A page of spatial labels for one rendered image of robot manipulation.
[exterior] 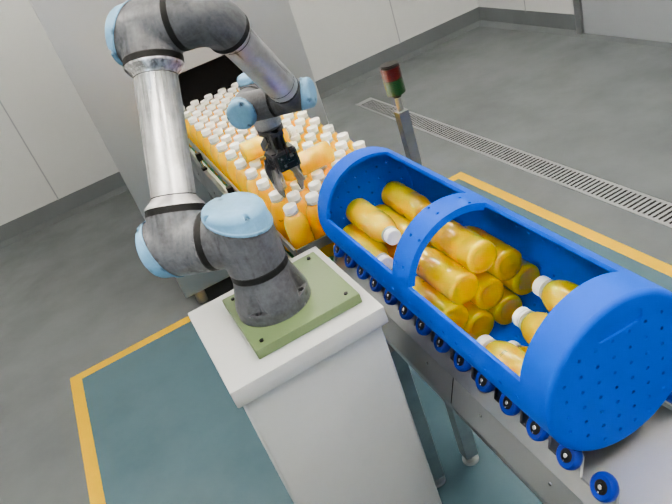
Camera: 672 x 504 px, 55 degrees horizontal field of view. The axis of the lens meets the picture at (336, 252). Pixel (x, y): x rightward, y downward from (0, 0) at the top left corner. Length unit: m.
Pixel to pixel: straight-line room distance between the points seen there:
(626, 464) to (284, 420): 0.59
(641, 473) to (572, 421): 0.16
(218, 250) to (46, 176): 4.76
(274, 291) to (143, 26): 0.55
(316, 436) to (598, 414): 0.53
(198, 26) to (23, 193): 4.74
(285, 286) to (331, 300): 0.09
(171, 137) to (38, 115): 4.54
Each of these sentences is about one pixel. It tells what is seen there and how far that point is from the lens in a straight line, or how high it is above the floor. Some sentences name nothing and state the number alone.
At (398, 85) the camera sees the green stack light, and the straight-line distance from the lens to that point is 2.15.
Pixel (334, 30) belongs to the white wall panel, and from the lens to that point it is 6.30.
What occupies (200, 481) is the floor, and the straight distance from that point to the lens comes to 2.76.
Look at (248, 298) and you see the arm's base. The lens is 1.23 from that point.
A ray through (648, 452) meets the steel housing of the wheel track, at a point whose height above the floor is 0.93.
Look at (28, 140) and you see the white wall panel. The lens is 5.83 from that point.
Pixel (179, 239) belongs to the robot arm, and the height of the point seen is 1.37.
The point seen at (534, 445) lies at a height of 0.92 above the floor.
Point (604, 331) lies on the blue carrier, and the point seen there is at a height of 1.19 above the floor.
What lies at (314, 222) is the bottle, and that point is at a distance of 1.84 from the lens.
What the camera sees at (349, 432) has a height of 0.91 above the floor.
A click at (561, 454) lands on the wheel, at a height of 0.96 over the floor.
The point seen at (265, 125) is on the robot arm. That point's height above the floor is 1.33.
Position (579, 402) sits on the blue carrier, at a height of 1.09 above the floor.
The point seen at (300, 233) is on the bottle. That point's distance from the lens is 1.83.
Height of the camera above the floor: 1.87
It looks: 30 degrees down
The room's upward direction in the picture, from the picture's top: 20 degrees counter-clockwise
